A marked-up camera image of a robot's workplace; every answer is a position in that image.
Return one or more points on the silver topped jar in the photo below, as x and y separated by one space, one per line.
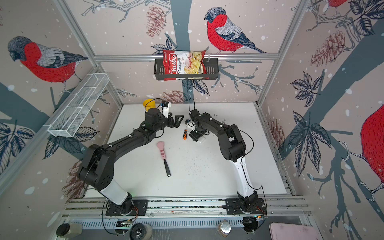
224 228

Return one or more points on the grey cylinder can left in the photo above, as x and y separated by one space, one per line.
69 230

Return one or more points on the yellow plastic goblet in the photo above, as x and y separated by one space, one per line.
149 104

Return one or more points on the white remote control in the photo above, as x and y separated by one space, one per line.
201 139

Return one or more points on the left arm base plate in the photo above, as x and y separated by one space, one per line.
128 208

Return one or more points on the black wall basket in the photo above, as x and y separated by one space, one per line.
211 66

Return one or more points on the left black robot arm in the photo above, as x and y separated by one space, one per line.
98 165

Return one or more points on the orange black screwdriver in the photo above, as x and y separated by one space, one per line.
185 134

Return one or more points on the white wire wall basket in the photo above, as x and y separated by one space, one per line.
80 104

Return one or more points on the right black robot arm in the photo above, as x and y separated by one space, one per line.
233 149

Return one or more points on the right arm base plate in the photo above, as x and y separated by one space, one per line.
244 207

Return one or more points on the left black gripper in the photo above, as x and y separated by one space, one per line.
176 118

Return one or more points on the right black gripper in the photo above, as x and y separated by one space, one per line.
193 136

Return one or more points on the red cassava chips bag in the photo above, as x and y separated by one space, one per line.
183 62

